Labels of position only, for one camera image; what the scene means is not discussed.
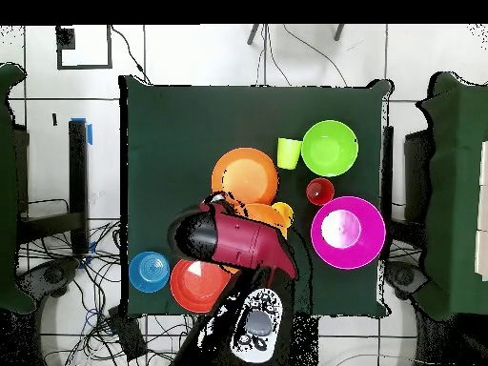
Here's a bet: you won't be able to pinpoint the orange plastic bowl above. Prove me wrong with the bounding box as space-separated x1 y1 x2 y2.
224 202 290 275
211 147 280 207

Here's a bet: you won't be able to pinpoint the yellow plastic cup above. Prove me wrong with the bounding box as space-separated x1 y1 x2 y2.
272 201 295 230

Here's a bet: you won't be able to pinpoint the green plastic cup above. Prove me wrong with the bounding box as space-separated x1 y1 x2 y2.
276 137 303 172

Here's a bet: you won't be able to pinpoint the pink plastic bowl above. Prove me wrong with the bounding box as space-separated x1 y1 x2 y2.
310 195 387 271

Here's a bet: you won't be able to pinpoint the red plastic cup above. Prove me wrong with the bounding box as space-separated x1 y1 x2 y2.
305 177 336 208

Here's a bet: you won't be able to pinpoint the green plastic bowl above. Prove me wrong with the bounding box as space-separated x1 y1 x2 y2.
300 119 359 178

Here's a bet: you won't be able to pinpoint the red-orange plastic bowl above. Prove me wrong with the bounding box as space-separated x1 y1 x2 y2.
169 258 234 315

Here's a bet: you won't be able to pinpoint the dark green table cloth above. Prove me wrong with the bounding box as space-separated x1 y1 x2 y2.
119 74 392 317

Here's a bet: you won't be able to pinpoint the blue plastic bowl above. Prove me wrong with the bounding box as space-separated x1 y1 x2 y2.
128 251 172 295

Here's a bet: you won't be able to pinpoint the blue tape strip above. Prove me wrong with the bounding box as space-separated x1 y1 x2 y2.
71 116 93 146

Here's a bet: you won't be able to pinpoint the black metal stand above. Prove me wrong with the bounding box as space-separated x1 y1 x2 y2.
16 118 91 255

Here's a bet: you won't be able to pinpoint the black floor box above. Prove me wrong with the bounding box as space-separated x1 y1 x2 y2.
107 305 149 362

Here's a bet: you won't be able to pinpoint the green covered side table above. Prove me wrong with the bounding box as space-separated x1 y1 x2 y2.
413 71 488 321
0 62 35 314

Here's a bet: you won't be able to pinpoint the tangled floor cables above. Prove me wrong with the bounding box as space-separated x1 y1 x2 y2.
16 216 192 366

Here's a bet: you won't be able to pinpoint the black floor cable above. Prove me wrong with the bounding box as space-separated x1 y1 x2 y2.
110 25 153 86

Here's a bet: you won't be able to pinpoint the black square floor frame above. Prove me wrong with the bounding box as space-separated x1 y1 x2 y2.
55 25 114 71

